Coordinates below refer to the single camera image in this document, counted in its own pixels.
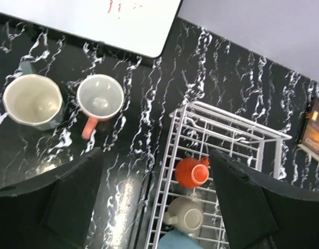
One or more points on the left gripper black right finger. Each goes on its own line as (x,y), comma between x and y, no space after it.
(259,211)

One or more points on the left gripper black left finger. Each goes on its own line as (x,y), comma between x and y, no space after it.
(53,209)

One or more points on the beige mug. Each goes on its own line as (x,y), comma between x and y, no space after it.
(184,214)

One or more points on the light blue faceted mug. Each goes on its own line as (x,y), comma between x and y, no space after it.
(177,240)

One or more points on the grey blue faceted mug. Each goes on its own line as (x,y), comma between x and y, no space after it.
(34,100)

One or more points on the pink mug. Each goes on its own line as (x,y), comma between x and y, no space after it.
(100,97)

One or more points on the orange red mug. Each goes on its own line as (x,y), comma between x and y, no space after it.
(191,173)

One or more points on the orange cover book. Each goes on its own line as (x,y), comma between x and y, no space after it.
(309,137)

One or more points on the white dry-erase board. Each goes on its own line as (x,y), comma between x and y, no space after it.
(132,30)

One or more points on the white wire dish rack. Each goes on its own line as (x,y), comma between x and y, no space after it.
(199,130)

